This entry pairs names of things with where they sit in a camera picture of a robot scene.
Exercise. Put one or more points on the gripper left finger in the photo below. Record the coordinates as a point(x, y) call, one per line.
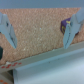
point(8, 31)

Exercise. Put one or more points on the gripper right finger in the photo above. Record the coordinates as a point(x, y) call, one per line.
point(72, 31)

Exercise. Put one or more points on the purple block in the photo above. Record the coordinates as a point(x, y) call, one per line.
point(64, 25)

